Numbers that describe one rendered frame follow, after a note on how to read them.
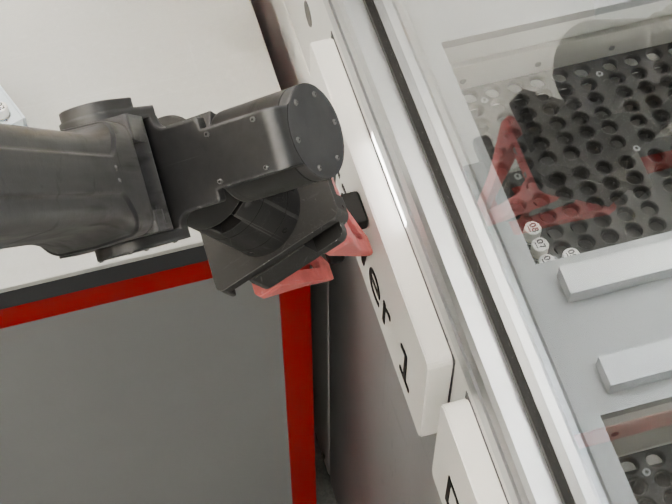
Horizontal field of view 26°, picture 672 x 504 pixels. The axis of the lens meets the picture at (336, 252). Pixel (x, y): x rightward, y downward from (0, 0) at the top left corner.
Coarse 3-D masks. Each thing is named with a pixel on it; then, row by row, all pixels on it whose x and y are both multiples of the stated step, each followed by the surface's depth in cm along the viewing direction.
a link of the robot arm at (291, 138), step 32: (288, 96) 82; (320, 96) 85; (64, 128) 81; (160, 128) 84; (192, 128) 82; (224, 128) 82; (256, 128) 81; (288, 128) 81; (320, 128) 84; (160, 160) 84; (192, 160) 83; (224, 160) 82; (256, 160) 81; (288, 160) 80; (320, 160) 83; (192, 192) 83; (224, 192) 83; (256, 192) 84; (96, 256) 82
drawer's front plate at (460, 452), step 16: (464, 400) 93; (448, 416) 92; (464, 416) 92; (448, 432) 92; (464, 432) 91; (480, 432) 91; (448, 448) 94; (464, 448) 91; (480, 448) 91; (448, 464) 95; (464, 464) 90; (480, 464) 90; (464, 480) 91; (480, 480) 89; (496, 480) 89; (464, 496) 92; (480, 496) 89; (496, 496) 89
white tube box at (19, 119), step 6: (0, 90) 123; (0, 96) 123; (6, 96) 123; (6, 102) 122; (12, 102) 122; (12, 108) 122; (18, 108) 122; (12, 114) 122; (18, 114) 122; (6, 120) 121; (12, 120) 121; (18, 120) 121; (24, 120) 122
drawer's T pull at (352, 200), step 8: (352, 192) 103; (344, 200) 103; (352, 200) 103; (360, 200) 103; (352, 208) 103; (360, 208) 103; (352, 216) 102; (360, 216) 102; (360, 224) 102; (328, 256) 101; (336, 256) 101; (344, 256) 101
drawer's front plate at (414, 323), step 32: (320, 64) 108; (352, 96) 106; (352, 128) 104; (352, 160) 103; (384, 192) 101; (384, 224) 100; (384, 256) 100; (384, 288) 103; (416, 288) 97; (416, 320) 96; (416, 352) 97; (448, 352) 94; (416, 384) 99; (448, 384) 97; (416, 416) 102
